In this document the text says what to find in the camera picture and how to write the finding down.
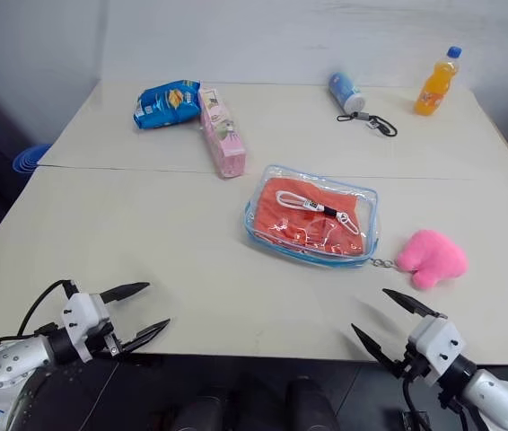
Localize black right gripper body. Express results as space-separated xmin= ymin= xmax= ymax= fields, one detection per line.
xmin=395 ymin=342 xmax=433 ymax=383

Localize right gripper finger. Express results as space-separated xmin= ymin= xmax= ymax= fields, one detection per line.
xmin=350 ymin=323 xmax=404 ymax=379
xmin=381 ymin=288 xmax=449 ymax=321

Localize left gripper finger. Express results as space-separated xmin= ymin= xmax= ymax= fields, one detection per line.
xmin=120 ymin=318 xmax=172 ymax=355
xmin=100 ymin=281 xmax=152 ymax=303

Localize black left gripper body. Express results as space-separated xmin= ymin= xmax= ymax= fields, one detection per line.
xmin=85 ymin=290 xmax=128 ymax=359

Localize clear pouch with orange cloth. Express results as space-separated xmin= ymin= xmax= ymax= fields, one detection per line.
xmin=241 ymin=163 xmax=381 ymax=271

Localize blue chip bag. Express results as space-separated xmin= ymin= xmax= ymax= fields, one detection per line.
xmin=133 ymin=79 xmax=203 ymax=132

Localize blue plastic stool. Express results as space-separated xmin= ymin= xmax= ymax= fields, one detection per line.
xmin=12 ymin=143 xmax=54 ymax=174

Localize pink carton box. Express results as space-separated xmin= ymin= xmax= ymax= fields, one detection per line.
xmin=196 ymin=84 xmax=249 ymax=181

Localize orange soda bottle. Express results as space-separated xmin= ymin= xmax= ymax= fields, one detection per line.
xmin=413 ymin=45 xmax=465 ymax=117

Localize blue and white canister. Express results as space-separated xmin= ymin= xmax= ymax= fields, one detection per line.
xmin=328 ymin=71 xmax=368 ymax=116

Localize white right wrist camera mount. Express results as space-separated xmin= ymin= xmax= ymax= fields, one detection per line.
xmin=407 ymin=315 xmax=467 ymax=388

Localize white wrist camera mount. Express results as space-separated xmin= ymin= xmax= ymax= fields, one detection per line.
xmin=407 ymin=315 xmax=467 ymax=388
xmin=60 ymin=292 xmax=117 ymax=364

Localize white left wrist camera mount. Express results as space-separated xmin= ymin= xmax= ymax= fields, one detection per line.
xmin=60 ymin=292 xmax=117 ymax=364

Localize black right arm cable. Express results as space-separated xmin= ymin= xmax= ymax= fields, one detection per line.
xmin=400 ymin=376 xmax=463 ymax=431

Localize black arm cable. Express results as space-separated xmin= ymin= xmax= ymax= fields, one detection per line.
xmin=400 ymin=376 xmax=463 ymax=431
xmin=16 ymin=278 xmax=79 ymax=339

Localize metal keychain chain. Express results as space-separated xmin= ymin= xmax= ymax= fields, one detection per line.
xmin=370 ymin=256 xmax=403 ymax=272

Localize pink plush keychain toy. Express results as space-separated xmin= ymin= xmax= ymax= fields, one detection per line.
xmin=396 ymin=229 xmax=469 ymax=289

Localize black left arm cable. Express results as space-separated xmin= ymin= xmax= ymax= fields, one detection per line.
xmin=16 ymin=278 xmax=79 ymax=339

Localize white lanyard with black clip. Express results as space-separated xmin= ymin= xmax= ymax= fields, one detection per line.
xmin=275 ymin=189 xmax=359 ymax=236

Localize black strap with carabiner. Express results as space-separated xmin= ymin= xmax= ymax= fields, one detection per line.
xmin=336 ymin=111 xmax=399 ymax=138

